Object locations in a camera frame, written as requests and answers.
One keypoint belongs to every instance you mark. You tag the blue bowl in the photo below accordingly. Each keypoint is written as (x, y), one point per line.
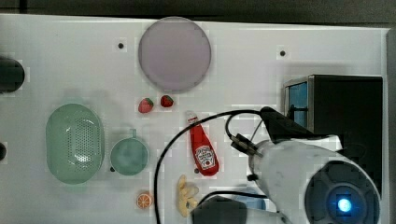
(250, 202)

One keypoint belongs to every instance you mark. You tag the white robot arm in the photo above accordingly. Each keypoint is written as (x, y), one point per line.
(303, 175)

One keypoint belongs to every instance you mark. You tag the green perforated colander basket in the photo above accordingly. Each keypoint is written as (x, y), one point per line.
(75, 143)

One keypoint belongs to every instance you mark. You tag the purple round plate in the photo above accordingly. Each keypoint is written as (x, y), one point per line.
(174, 54)

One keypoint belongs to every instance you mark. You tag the toy orange slice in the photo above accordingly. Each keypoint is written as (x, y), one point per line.
(144, 200)

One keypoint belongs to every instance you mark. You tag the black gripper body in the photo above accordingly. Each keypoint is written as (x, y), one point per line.
(281, 128)

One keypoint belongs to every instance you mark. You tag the green mug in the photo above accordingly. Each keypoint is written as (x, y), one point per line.
(130, 155)

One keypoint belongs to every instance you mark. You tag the peeled toy banana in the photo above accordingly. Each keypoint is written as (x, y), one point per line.
(186, 193)

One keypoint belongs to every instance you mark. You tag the light red toy strawberry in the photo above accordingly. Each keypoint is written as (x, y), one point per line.
(145, 106)

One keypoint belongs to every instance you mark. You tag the red ketchup bottle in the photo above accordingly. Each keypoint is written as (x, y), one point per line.
(204, 154)

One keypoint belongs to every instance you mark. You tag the black cylinder post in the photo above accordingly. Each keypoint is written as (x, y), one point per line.
(12, 75)

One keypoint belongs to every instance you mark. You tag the oven door with black handle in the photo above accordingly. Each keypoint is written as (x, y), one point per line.
(298, 101)

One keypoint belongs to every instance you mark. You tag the dark red toy strawberry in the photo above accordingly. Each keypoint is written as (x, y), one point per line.
(167, 101)

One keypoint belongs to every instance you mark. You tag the black toaster oven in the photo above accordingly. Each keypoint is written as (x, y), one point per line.
(351, 107)

